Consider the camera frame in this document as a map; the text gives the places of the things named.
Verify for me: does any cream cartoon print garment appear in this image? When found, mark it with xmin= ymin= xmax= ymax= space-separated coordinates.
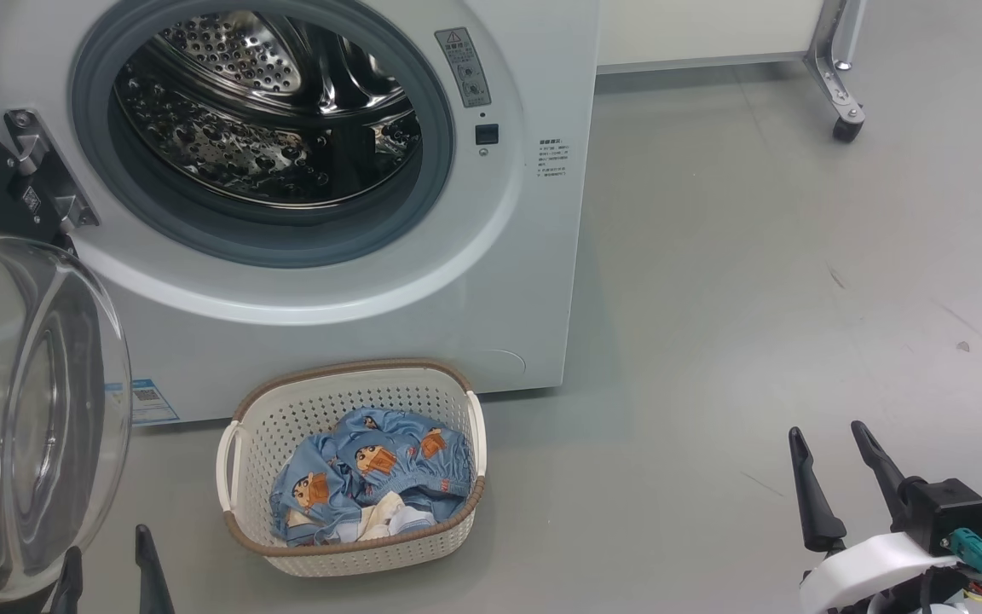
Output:
xmin=355 ymin=499 xmax=438 ymax=541

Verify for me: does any metal panel leg with caster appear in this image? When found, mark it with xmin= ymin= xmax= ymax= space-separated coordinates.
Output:
xmin=805 ymin=0 xmax=869 ymax=143

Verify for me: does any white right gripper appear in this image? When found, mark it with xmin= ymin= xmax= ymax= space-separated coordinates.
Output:
xmin=788 ymin=420 xmax=965 ymax=614

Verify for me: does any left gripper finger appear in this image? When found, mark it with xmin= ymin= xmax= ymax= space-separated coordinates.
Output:
xmin=135 ymin=524 xmax=175 ymax=614
xmin=49 ymin=546 xmax=84 ymax=614

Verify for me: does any white front-load washing machine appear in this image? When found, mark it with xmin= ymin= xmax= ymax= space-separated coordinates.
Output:
xmin=0 ymin=0 xmax=601 ymax=427

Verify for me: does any blue energy label sticker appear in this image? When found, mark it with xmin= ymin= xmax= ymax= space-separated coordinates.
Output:
xmin=106 ymin=379 xmax=179 ymax=426

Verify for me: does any grey warning sticker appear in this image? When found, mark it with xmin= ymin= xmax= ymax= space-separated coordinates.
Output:
xmin=435 ymin=27 xmax=493 ymax=108

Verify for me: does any blue cartoon print garment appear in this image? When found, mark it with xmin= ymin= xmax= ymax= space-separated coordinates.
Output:
xmin=269 ymin=407 xmax=477 ymax=547

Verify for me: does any black metal door hinge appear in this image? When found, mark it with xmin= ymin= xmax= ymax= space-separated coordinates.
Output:
xmin=3 ymin=109 xmax=101 ymax=233

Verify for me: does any stainless steel washer drum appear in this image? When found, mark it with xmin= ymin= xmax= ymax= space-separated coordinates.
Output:
xmin=112 ymin=9 xmax=424 ymax=207

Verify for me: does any white perforated laundry basket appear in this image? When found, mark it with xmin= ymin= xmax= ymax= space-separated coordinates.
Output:
xmin=217 ymin=358 xmax=488 ymax=578

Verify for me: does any white partition panel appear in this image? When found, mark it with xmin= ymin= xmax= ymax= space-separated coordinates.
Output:
xmin=598 ymin=0 xmax=833 ymax=73

